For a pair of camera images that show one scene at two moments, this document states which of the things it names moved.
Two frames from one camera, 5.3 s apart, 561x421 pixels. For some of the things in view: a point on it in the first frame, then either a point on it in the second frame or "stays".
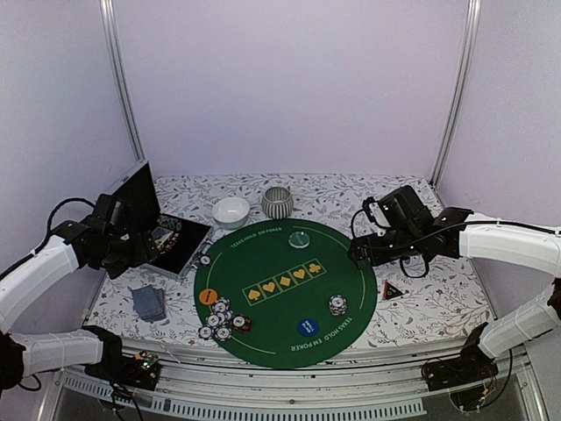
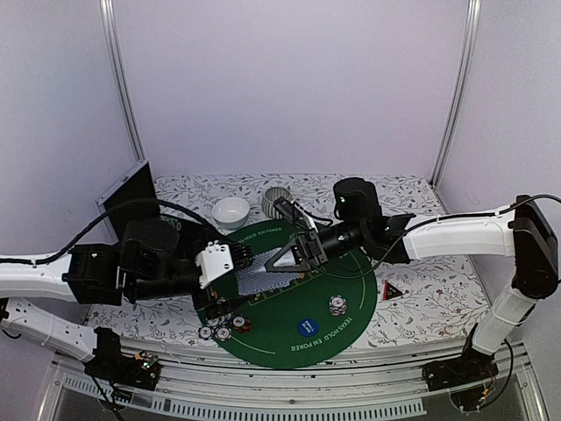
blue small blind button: [308, 327] stays
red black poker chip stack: [242, 324] stays
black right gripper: [359, 245] -> [312, 248]
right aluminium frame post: [462, 78] stays
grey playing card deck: [149, 303] -> [256, 278]
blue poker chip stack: [337, 304] stays
